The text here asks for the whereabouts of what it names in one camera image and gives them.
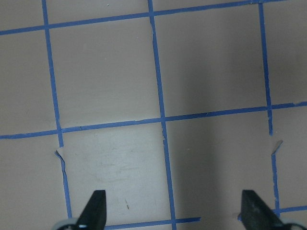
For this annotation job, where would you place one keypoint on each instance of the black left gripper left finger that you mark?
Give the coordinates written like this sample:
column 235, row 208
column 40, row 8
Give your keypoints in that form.
column 93, row 217

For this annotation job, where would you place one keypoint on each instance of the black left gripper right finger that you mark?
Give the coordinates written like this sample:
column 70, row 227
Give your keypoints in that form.
column 256, row 215

